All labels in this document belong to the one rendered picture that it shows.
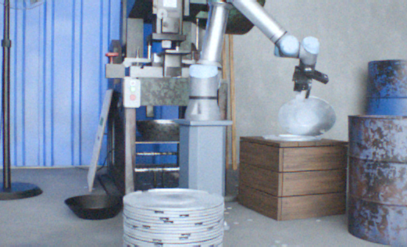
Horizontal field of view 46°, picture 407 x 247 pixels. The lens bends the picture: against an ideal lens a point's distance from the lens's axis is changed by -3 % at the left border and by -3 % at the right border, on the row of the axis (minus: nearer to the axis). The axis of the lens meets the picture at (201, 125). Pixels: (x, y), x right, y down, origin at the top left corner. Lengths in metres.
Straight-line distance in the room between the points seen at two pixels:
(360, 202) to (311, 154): 0.39
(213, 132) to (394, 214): 0.76
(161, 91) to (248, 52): 1.77
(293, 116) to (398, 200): 0.79
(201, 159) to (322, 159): 0.61
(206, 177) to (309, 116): 0.73
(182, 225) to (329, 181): 1.18
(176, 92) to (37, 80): 1.55
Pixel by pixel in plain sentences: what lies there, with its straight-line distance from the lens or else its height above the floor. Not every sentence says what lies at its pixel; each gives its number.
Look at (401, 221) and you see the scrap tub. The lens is 1.98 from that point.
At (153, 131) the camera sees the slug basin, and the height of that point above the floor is 0.36.
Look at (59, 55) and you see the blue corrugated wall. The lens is 3.88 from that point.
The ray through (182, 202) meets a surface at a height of 0.25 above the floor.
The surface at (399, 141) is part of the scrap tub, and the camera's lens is 1.92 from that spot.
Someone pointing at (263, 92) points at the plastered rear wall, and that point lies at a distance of 4.26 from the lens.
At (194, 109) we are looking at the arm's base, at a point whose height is 0.50.
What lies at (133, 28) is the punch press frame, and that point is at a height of 0.95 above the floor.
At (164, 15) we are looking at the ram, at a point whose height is 0.99.
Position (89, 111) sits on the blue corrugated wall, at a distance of 3.87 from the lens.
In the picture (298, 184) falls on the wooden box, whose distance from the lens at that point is 2.27.
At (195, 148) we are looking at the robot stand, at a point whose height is 0.34.
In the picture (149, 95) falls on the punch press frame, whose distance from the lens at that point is 2.55.
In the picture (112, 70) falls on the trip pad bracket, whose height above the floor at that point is 0.67.
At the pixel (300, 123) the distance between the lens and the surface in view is 2.55.
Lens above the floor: 0.54
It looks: 3 degrees down
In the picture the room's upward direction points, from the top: 1 degrees clockwise
